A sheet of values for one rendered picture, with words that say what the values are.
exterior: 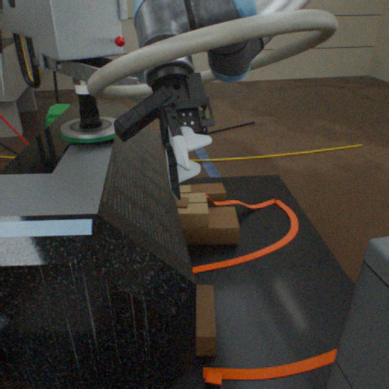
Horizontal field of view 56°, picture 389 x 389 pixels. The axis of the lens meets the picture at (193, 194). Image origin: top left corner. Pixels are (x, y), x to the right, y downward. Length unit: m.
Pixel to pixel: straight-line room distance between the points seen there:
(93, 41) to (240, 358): 1.32
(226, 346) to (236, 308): 0.23
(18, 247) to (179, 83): 0.57
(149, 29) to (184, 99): 0.14
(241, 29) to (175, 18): 0.18
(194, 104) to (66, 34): 0.69
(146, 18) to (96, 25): 0.57
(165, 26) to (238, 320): 1.41
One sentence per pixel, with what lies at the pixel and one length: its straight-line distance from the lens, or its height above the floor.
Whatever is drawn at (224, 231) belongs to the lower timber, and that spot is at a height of 0.11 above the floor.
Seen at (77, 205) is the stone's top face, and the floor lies 0.87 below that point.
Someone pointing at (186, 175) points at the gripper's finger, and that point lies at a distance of 0.66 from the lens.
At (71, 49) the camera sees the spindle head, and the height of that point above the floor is 1.20.
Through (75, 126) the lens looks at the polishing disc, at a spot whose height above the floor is 0.93.
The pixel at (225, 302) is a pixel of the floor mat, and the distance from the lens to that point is 1.88.
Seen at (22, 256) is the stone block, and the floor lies 0.80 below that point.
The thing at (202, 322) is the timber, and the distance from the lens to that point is 1.63.
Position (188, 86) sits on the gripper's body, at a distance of 0.65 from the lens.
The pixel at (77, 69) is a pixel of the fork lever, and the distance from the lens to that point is 1.24.
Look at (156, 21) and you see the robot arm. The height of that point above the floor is 1.31.
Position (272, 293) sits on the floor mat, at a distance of 1.96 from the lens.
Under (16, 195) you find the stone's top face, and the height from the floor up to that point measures 0.87.
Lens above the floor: 1.36
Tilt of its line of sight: 29 degrees down
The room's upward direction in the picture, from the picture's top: straight up
